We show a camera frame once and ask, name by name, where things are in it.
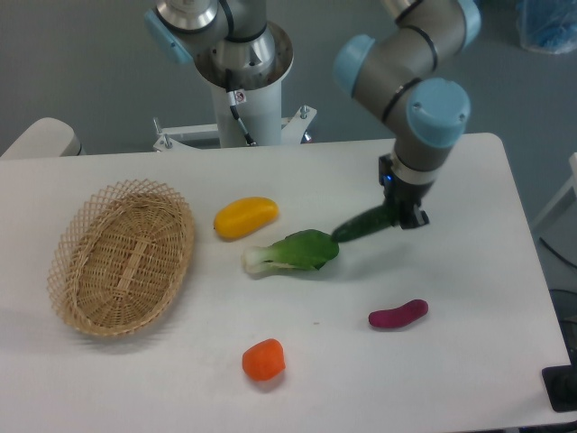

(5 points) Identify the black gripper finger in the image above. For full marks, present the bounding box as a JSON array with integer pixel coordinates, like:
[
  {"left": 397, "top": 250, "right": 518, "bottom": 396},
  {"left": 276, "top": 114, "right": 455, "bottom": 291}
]
[
  {"left": 383, "top": 196, "right": 402, "bottom": 226},
  {"left": 399, "top": 203, "right": 429, "bottom": 230}
]

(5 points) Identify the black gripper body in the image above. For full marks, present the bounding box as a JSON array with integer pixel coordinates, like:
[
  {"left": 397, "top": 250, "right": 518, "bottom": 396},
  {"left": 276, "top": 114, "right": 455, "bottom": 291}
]
[{"left": 379, "top": 152, "right": 436, "bottom": 207}]

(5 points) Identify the dark green cucumber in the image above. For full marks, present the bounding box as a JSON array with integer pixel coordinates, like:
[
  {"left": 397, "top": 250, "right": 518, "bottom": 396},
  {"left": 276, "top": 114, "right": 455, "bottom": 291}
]
[{"left": 331, "top": 205, "right": 390, "bottom": 244}]

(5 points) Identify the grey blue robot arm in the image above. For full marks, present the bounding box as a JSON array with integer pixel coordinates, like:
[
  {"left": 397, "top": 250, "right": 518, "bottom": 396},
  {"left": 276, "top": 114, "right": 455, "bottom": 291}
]
[{"left": 144, "top": 1, "right": 481, "bottom": 243}]

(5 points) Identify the green bok choy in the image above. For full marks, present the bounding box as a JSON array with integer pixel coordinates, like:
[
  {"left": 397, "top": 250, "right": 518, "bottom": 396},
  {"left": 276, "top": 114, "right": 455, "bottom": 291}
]
[{"left": 241, "top": 229, "right": 340, "bottom": 274}]

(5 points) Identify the purple sweet potato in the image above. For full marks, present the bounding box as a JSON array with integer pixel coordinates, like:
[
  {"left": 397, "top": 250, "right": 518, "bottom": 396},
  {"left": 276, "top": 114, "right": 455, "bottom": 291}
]
[{"left": 368, "top": 299, "right": 429, "bottom": 330}]

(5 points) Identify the yellow bell pepper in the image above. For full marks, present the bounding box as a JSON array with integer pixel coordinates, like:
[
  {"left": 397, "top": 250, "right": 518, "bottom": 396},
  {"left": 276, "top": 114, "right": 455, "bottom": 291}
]
[{"left": 213, "top": 197, "right": 279, "bottom": 240}]

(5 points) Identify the orange carrot piece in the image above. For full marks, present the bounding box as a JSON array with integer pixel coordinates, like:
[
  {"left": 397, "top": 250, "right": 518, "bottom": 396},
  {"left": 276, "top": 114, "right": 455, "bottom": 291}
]
[{"left": 242, "top": 338, "right": 286, "bottom": 382}]

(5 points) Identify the black device at edge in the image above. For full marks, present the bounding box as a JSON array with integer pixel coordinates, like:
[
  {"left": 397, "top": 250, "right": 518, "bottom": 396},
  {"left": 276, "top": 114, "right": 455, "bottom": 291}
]
[{"left": 542, "top": 365, "right": 576, "bottom": 413}]

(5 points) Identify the blue plastic bag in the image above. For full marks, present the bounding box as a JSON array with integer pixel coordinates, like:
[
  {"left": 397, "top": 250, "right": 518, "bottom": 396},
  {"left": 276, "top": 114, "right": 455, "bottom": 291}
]
[{"left": 516, "top": 0, "right": 576, "bottom": 55}]

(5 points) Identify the woven wicker basket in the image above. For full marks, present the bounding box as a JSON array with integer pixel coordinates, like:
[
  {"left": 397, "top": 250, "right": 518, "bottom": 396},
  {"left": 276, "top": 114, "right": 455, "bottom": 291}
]
[{"left": 47, "top": 180, "right": 196, "bottom": 337}]

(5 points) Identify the white chair back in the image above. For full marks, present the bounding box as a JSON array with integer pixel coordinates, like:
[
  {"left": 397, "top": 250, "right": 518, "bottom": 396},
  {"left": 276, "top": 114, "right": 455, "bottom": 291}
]
[{"left": 1, "top": 117, "right": 86, "bottom": 161}]

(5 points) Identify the white frame at right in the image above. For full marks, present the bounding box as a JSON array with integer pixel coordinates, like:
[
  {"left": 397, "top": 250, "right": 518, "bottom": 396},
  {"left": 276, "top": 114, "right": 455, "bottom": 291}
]
[{"left": 529, "top": 153, "right": 576, "bottom": 233}]

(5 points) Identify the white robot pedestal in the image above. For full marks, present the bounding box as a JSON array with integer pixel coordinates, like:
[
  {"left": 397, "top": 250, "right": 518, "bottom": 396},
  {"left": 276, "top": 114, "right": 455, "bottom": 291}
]
[{"left": 151, "top": 24, "right": 317, "bottom": 153}]

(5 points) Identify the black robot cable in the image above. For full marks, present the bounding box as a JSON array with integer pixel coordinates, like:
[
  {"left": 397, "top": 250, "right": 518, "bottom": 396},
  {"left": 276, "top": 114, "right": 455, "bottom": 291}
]
[{"left": 224, "top": 67, "right": 257, "bottom": 147}]

